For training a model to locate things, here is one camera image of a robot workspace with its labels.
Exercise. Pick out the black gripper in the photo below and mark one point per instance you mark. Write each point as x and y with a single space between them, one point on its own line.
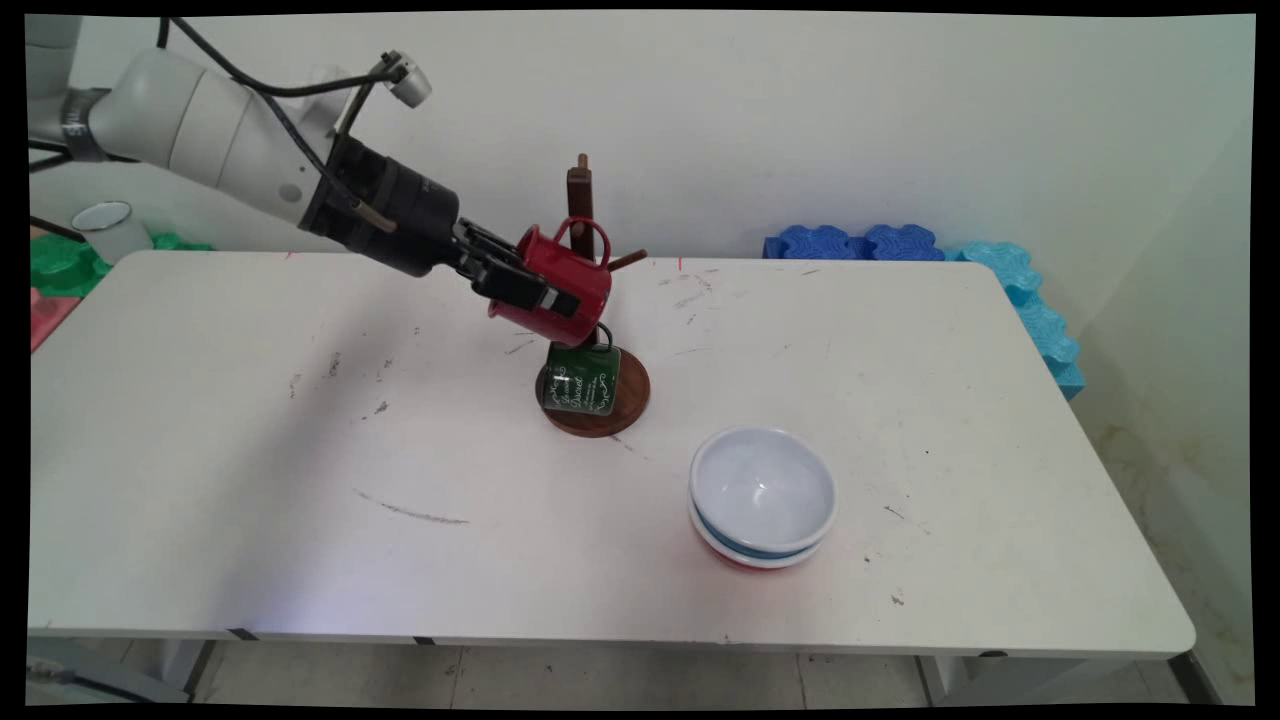
390 210

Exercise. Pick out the red enamel mug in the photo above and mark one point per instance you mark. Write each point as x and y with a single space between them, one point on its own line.
570 275

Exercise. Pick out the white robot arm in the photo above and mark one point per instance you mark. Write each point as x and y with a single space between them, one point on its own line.
200 115

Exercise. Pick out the brown wooden mug tree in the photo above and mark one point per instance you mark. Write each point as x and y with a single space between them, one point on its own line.
580 190

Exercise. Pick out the green printed mug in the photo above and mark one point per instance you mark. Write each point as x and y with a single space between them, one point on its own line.
585 385

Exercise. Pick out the white bowl with blue underside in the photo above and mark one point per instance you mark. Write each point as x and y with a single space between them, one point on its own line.
760 480

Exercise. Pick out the dark blue foam block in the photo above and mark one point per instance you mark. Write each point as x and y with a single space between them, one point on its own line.
850 243

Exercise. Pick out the white bowl with red underside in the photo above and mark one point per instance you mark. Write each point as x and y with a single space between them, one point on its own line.
750 561

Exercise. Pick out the green foam block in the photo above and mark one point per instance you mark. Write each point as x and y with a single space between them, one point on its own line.
60 265

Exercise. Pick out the pink foam block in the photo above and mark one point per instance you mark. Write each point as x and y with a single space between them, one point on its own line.
48 315

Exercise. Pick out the light blue foam block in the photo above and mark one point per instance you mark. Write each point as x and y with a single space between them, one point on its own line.
1040 320

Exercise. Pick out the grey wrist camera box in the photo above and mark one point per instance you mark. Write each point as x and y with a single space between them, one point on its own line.
408 82

